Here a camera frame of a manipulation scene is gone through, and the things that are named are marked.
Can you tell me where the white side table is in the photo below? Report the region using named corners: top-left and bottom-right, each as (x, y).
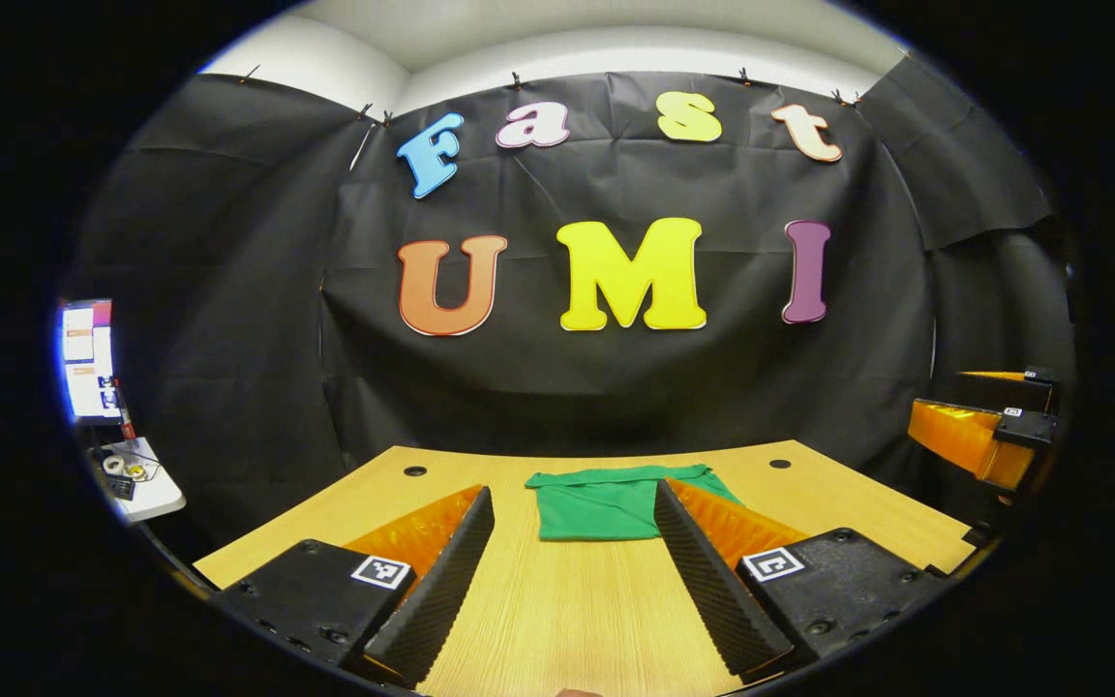
top-left (83, 434), bottom-right (188, 525)

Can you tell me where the black backdrop cloth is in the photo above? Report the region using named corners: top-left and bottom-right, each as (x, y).
top-left (64, 53), bottom-right (1079, 543)

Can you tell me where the green T-shirt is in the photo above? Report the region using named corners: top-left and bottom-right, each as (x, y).
top-left (525, 464), bottom-right (744, 542)

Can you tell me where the computer monitor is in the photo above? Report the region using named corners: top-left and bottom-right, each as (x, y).
top-left (58, 298), bottom-right (123, 427)

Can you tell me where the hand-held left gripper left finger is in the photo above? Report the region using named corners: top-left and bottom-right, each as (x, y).
top-left (212, 484), bottom-right (497, 688)

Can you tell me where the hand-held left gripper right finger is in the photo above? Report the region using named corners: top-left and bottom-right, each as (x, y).
top-left (653, 476), bottom-right (948, 681)

